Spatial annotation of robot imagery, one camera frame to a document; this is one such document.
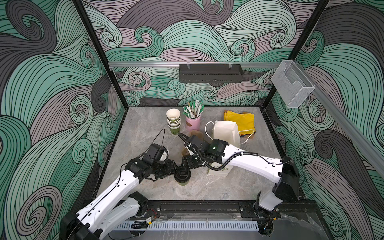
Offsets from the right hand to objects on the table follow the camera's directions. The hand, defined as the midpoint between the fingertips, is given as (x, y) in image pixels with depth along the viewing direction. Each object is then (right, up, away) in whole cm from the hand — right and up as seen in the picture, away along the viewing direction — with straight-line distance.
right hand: (185, 166), depth 73 cm
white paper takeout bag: (+23, +17, +7) cm, 30 cm away
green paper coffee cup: (-1, -10, +2) cm, 10 cm away
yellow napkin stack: (+42, +21, +32) cm, 57 cm away
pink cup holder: (+4, +20, +24) cm, 32 cm away
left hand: (-4, -3, +1) cm, 5 cm away
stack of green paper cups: (-8, +23, +17) cm, 29 cm away
